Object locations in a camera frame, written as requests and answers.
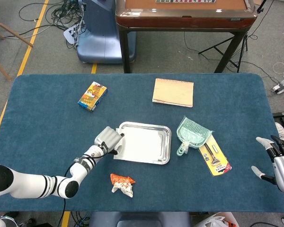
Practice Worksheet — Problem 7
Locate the white paper sheet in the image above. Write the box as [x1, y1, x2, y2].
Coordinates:
[113, 127, 163, 164]

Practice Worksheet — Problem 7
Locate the blue felt table cover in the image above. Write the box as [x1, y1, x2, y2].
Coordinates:
[0, 72, 284, 213]

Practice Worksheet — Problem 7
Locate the white power strip with cables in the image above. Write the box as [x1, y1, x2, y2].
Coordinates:
[63, 26, 80, 45]

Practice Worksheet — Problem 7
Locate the black cable bundle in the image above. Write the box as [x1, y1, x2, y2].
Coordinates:
[18, 0, 86, 49]

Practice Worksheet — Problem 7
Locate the brown mahjong table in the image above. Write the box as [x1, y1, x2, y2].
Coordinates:
[115, 0, 258, 74]

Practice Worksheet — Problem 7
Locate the green plastic dustpan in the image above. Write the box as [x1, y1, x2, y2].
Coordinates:
[176, 115, 214, 157]

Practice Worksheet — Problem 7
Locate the white power strip with plugs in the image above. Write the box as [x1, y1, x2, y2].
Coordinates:
[271, 78, 284, 95]

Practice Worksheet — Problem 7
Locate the colourful printed carton box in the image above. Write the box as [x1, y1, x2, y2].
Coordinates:
[77, 81, 108, 112]

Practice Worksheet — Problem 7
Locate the wooden chair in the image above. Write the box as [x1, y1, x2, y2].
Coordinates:
[0, 22, 34, 82]

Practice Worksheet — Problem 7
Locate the blue machine base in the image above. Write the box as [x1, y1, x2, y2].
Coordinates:
[76, 0, 137, 64]

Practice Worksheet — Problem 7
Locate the silver metal tray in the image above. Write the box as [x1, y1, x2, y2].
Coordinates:
[114, 121, 172, 166]

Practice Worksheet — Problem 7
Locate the brown spiral notebook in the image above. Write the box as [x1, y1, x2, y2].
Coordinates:
[152, 78, 195, 108]

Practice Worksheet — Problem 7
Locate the white plastic bag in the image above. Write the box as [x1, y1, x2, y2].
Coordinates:
[194, 212, 240, 227]

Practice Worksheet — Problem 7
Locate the blue-grey robot torso base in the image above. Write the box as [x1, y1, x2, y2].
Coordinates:
[89, 211, 191, 227]

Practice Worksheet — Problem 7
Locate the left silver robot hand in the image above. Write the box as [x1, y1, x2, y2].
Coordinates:
[94, 126, 125, 156]

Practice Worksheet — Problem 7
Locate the razor in yellow package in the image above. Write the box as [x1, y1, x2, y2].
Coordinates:
[198, 136, 233, 177]

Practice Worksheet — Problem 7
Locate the crumpled orange snack wrapper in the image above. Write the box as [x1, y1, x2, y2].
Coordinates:
[110, 173, 136, 198]

